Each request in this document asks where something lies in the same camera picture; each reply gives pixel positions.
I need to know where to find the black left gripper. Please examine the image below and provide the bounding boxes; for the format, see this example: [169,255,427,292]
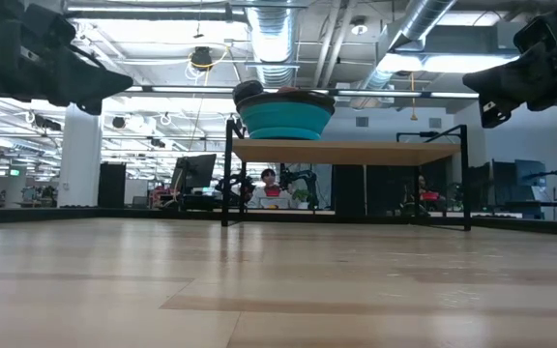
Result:
[0,0,135,116]

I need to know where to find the blue background monitor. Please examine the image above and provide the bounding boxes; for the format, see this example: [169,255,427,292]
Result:
[514,159,548,190]

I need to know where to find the tall black cabinet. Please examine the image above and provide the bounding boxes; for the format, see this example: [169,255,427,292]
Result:
[97,161,128,209]

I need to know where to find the person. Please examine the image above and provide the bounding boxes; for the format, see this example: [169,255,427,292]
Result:
[416,173,443,214]
[247,167,300,210]

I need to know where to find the dark background monitor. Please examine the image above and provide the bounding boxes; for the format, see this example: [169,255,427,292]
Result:
[169,153,218,195]

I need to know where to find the blue grey collapsible bowl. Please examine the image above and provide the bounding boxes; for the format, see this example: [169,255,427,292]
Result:
[234,89,337,141]

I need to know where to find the small green potted plant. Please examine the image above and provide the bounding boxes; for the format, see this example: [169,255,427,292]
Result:
[291,188,311,210]

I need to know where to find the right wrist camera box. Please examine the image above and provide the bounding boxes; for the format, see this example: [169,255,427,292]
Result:
[513,16,557,55]

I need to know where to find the black overhead camera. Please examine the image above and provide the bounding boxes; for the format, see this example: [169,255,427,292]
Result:
[190,45,215,73]

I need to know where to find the wooden table with black frame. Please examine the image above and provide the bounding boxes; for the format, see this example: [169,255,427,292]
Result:
[220,118,473,232]

